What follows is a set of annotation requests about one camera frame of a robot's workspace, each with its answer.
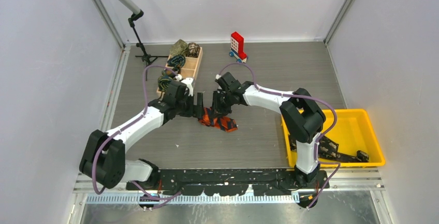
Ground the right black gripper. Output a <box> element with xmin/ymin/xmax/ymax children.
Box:
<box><xmin>210</xmin><ymin>90</ymin><xmax>235</xmax><ymax>119</ymax></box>

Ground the orange navy striped tie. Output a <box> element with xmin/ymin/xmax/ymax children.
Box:
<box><xmin>198</xmin><ymin>108</ymin><xmax>238</xmax><ymax>132</ymax></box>

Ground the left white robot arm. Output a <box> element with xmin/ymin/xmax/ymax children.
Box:
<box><xmin>79</xmin><ymin>78</ymin><xmax>196</xmax><ymax>194</ymax></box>

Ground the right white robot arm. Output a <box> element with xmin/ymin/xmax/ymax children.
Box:
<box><xmin>212</xmin><ymin>72</ymin><xmax>326</xmax><ymax>188</ymax></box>

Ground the wooden compartment tray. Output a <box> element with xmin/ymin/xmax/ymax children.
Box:
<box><xmin>156</xmin><ymin>47</ymin><xmax>203</xmax><ymax>98</ymax></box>

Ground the navy yellow rolled tie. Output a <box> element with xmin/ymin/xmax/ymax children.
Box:
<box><xmin>157</xmin><ymin>75</ymin><xmax>173</xmax><ymax>92</ymax></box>

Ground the dark green rolled tie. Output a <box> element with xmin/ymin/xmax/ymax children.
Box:
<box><xmin>162</xmin><ymin>66</ymin><xmax>181</xmax><ymax>79</ymax></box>

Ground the teal navy rolled tie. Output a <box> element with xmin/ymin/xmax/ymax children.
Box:
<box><xmin>167</xmin><ymin>54</ymin><xmax>186</xmax><ymax>68</ymax></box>

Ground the brown floral rolled tie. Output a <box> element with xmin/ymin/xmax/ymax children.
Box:
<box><xmin>185</xmin><ymin>42</ymin><xmax>201</xmax><ymax>57</ymax></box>

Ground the olive green rolled tie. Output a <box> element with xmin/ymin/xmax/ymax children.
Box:
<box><xmin>169</xmin><ymin>39</ymin><xmax>189</xmax><ymax>57</ymax></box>

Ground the red toy block car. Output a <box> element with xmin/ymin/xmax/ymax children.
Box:
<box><xmin>229</xmin><ymin>32</ymin><xmax>248</xmax><ymax>63</ymax></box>

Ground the black microphone stand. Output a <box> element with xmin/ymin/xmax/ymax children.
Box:
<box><xmin>128</xmin><ymin>10</ymin><xmax>168</xmax><ymax>67</ymax></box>

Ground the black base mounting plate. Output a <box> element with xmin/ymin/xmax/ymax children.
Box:
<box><xmin>126</xmin><ymin>169</ymin><xmax>329</xmax><ymax>197</ymax></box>

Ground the yellow plastic bin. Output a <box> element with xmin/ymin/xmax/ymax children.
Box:
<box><xmin>281</xmin><ymin>109</ymin><xmax>385</xmax><ymax>168</ymax></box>

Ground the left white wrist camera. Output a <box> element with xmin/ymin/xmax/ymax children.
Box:
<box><xmin>175</xmin><ymin>74</ymin><xmax>194</xmax><ymax>96</ymax></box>

